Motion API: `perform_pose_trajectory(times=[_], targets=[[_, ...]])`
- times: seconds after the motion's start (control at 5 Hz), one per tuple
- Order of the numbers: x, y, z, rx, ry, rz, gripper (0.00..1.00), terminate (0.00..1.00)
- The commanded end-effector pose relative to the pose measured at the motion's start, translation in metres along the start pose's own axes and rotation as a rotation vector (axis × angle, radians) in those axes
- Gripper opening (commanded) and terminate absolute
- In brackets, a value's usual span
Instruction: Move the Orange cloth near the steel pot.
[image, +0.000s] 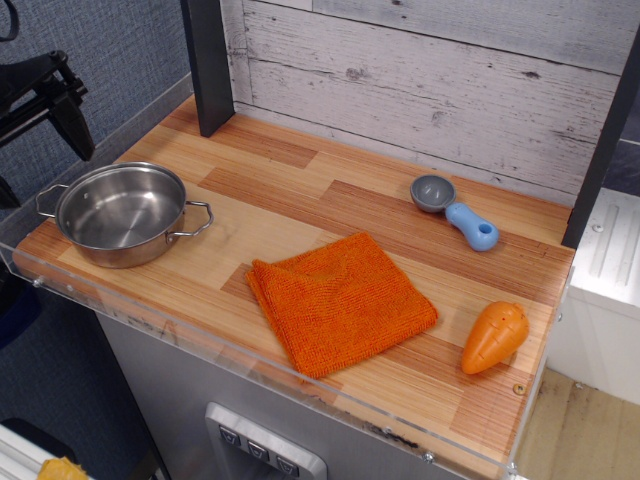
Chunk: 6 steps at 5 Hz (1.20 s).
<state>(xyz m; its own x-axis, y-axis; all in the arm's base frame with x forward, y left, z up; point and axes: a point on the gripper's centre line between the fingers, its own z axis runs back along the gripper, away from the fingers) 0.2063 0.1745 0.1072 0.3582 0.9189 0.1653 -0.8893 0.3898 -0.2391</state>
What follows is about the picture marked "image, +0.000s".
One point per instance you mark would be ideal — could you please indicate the orange toy carrot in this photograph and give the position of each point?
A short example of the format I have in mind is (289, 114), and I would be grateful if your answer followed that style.
(498, 332)

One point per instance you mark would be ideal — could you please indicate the orange cloth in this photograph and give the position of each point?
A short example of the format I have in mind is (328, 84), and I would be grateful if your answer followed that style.
(340, 304)

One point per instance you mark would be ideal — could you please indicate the silver toy fridge front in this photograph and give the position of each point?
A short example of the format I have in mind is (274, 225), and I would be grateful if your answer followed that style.
(212, 417)

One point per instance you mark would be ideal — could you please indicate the yellow object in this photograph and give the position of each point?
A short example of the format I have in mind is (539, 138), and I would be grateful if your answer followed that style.
(61, 469)

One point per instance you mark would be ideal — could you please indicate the steel pot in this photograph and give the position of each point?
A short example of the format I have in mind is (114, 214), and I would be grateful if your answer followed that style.
(126, 214)

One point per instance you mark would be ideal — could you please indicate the white cabinet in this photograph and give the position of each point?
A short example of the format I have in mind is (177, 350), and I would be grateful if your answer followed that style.
(596, 338)

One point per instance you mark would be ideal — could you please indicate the dark vertical post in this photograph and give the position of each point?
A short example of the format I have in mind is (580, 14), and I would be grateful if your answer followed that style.
(208, 59)

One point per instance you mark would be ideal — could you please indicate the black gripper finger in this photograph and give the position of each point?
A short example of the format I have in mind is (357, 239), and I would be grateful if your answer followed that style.
(68, 120)
(8, 198)

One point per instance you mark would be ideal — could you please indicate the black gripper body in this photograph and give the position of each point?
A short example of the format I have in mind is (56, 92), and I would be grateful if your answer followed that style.
(28, 89)

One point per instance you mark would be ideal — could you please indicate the grey blue toy scoop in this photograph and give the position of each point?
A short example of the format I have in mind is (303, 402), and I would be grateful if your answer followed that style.
(436, 194)

